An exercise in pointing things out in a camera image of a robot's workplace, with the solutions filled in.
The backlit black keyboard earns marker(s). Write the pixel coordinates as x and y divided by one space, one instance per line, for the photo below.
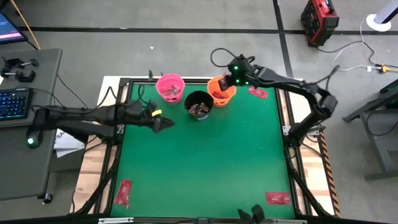
15 104

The slanted stand pole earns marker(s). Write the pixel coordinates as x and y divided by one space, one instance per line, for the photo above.
388 11

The candy bars pile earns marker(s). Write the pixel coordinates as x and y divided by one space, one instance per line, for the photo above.
199 109

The grey side table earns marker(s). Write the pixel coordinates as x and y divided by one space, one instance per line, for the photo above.
382 140

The yellow tape tag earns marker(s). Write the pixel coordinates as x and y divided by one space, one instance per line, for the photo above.
156 112

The black table frame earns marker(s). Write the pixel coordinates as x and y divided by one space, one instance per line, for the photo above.
161 221

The grey desk panel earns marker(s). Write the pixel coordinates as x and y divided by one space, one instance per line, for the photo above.
18 168
46 77

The red candy packs heap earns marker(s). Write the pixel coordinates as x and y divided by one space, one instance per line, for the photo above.
219 95

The red black tool case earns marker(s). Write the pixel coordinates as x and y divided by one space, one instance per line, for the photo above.
318 25

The black c-clamp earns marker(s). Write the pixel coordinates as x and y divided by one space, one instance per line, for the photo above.
14 63
25 76

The yellow black hazard strip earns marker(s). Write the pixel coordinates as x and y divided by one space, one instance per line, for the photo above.
329 174

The white round stand base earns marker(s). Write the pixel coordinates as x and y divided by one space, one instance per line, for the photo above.
374 25

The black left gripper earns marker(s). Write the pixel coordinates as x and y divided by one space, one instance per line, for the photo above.
140 115

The white paper sheet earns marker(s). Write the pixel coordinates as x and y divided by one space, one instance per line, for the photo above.
66 146

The black computer mouse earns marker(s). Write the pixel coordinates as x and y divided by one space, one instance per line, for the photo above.
32 140

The orange pumpkin halloween bucket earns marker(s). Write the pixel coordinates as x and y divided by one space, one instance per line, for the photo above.
211 90

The black caster wheel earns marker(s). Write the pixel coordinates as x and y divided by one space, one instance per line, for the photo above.
47 198

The candy bags heap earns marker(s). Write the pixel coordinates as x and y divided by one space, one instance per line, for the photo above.
172 91

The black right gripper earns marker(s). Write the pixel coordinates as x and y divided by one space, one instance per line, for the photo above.
242 74

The silver metal bracket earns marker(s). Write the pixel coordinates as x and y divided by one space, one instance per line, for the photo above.
115 220
289 221

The black handheld device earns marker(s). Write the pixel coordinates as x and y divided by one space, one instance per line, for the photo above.
258 213

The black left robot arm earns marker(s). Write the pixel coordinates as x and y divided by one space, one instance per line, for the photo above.
77 116

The computer monitor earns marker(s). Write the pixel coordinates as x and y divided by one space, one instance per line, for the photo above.
9 29

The yellow wooden stick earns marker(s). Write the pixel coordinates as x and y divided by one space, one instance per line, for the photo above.
26 27

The yellow plug connector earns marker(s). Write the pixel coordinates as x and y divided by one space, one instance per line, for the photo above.
384 68

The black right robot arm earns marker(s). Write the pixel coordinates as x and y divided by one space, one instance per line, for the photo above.
295 85

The pink halloween bucket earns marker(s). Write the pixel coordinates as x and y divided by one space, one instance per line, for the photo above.
161 82

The black halloween bucket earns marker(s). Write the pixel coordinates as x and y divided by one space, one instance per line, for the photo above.
189 98

